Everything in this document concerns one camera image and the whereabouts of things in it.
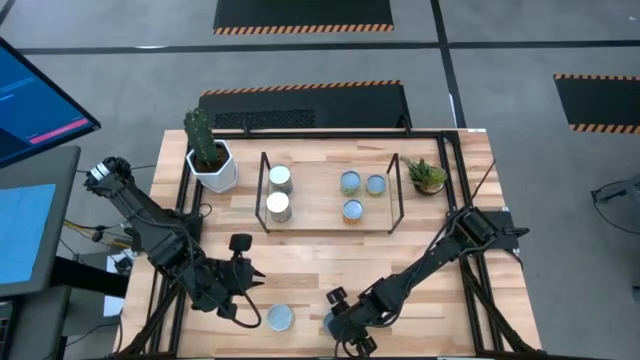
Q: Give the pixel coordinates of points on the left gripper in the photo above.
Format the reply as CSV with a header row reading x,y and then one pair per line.
x,y
236,279

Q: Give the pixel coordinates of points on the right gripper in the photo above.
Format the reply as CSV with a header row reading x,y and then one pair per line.
x,y
352,320

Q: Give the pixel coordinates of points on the carrots label food can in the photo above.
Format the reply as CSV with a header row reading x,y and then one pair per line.
x,y
280,317

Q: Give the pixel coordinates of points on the peaches label food can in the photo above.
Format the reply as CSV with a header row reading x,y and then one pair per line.
x,y
278,205

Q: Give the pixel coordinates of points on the blue label tall can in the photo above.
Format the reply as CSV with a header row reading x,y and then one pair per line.
x,y
280,177

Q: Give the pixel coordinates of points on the orange chili pattern can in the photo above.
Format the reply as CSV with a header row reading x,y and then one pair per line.
x,y
352,210

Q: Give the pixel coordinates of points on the peas label food can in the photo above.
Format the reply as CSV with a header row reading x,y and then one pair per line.
x,y
350,181

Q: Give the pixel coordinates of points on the yellow short can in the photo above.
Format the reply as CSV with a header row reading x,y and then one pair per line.
x,y
375,184

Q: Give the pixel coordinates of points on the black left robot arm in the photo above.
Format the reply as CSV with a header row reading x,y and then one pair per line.
x,y
150,230

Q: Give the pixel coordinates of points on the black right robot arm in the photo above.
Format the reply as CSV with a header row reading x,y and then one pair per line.
x,y
425,260

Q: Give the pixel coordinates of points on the white hexagonal plant pot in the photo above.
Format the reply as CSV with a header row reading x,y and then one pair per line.
x,y
222,176

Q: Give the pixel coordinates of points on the dark round plant pot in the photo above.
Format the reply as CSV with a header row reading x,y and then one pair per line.
x,y
430,191

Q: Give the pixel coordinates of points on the green cactus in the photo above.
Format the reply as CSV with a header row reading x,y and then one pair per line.
x,y
200,135

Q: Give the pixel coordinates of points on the small succulent plant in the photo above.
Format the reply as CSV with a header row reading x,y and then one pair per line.
x,y
425,174

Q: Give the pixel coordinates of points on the black hazard-striped floor mat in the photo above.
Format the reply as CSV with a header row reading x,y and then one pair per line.
x,y
600,102
302,15
350,107

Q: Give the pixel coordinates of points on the grey desk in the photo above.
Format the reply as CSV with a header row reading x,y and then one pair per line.
x,y
45,325

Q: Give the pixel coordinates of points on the grey framed blue screen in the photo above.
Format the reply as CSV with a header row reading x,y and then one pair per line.
x,y
25,230

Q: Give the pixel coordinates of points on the black monitor blue screen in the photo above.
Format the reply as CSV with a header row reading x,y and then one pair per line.
x,y
35,100

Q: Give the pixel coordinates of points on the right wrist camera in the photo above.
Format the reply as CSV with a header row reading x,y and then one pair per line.
x,y
337,295

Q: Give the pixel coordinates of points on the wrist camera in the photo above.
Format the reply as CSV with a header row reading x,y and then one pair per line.
x,y
337,295
240,243

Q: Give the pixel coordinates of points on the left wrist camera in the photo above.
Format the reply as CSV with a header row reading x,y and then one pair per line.
x,y
240,243

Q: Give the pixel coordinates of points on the black frame wooden shelf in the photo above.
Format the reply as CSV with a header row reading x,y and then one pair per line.
x,y
315,200

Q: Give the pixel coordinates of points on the black metal table frame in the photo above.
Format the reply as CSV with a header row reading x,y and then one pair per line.
x,y
325,135

